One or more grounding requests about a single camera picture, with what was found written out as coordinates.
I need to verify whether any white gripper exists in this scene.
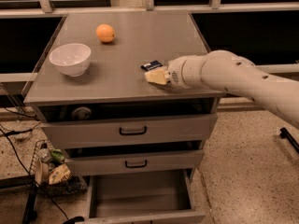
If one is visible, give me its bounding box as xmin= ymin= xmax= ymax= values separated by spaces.
xmin=145 ymin=55 xmax=204 ymax=89

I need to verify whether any blue rxbar snack bar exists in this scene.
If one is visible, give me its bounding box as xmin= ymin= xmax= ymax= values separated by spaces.
xmin=141 ymin=60 xmax=163 ymax=72

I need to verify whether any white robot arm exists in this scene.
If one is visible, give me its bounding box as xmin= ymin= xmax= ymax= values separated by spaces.
xmin=145 ymin=50 xmax=299 ymax=128

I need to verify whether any grey drawer cabinet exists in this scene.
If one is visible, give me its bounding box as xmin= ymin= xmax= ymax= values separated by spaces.
xmin=23 ymin=9 xmax=228 ymax=224

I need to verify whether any grey top drawer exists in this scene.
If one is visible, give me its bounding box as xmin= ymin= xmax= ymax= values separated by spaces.
xmin=42 ymin=97 xmax=219 ymax=149

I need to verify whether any grey drawer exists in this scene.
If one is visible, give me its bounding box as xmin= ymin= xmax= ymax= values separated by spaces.
xmin=66 ymin=141 xmax=204 ymax=176
xmin=84 ymin=170 xmax=205 ymax=224
xmin=42 ymin=97 xmax=219 ymax=149

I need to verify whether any round object in top drawer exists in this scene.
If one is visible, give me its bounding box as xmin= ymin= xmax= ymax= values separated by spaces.
xmin=71 ymin=106 xmax=92 ymax=120

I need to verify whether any grey middle drawer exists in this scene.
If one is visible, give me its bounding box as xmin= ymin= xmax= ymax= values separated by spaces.
xmin=66 ymin=141 xmax=204 ymax=176

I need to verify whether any grey bottom drawer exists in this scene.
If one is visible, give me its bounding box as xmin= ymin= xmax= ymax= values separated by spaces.
xmin=84 ymin=170 xmax=205 ymax=224

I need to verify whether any orange fruit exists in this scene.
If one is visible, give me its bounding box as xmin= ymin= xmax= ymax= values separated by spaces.
xmin=96 ymin=24 xmax=115 ymax=43

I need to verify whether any white ceramic bowl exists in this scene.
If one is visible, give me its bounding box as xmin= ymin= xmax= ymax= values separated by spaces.
xmin=49 ymin=43 xmax=92 ymax=77

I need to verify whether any green snack packet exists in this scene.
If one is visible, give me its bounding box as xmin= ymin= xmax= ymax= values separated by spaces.
xmin=50 ymin=149 xmax=65 ymax=163

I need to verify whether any metal window railing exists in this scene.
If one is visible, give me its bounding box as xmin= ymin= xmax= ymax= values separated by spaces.
xmin=0 ymin=0 xmax=299 ymax=20

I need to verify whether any black bar on floor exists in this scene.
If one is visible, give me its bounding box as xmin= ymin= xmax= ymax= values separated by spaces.
xmin=280 ymin=128 xmax=299 ymax=153

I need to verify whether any yellow snack bag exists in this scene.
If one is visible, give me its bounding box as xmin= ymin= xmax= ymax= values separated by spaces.
xmin=49 ymin=163 xmax=72 ymax=185

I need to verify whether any black stand leg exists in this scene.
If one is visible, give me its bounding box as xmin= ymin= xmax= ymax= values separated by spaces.
xmin=22 ymin=182 xmax=38 ymax=224

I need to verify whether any black cable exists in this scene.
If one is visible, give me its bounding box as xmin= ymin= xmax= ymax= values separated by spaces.
xmin=0 ymin=121 xmax=71 ymax=222

